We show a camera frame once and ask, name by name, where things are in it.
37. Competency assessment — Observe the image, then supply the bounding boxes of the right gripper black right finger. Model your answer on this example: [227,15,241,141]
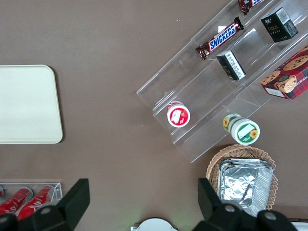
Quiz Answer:
[194,178,298,231]

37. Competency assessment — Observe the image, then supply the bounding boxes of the clear acrylic stepped shelf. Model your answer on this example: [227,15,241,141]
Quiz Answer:
[136,0,308,164]

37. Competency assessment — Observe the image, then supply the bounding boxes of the red strawberry yogurt cup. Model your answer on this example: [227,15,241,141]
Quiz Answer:
[167,100,191,128]

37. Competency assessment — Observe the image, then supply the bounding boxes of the clear acrylic bottle rack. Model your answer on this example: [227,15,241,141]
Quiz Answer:
[0,182,63,210]

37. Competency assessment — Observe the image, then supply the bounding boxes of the aluminium foil container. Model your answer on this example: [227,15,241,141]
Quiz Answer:
[218,161,275,217]
[220,157,275,169]

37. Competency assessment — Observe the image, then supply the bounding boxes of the red plaid cookie box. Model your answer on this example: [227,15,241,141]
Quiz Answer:
[260,45,308,101]

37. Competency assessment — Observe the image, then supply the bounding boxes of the green sunflower yogurt cup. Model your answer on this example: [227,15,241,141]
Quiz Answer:
[222,113,261,145]

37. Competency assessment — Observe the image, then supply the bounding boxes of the white snack bin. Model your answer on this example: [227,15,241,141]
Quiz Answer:
[287,218,308,231]

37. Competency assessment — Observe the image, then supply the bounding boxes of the small black carton box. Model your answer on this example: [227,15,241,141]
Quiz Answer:
[260,7,299,43]
[216,50,246,81]

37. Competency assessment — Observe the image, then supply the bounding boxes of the Snickers chocolate bar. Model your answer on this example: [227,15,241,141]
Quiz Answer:
[195,16,244,61]
[237,0,265,15]

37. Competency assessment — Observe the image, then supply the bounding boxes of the red cola bottle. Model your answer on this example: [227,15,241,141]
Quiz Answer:
[18,185,56,220]
[0,188,34,216]

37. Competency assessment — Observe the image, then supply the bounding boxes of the cream rectangular plastic tray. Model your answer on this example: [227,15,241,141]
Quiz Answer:
[0,64,64,144]

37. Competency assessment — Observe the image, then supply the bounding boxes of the light woven wicker basket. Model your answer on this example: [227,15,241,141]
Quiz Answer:
[206,143,279,211]

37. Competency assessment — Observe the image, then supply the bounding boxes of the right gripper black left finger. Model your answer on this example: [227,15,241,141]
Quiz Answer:
[0,178,90,231]

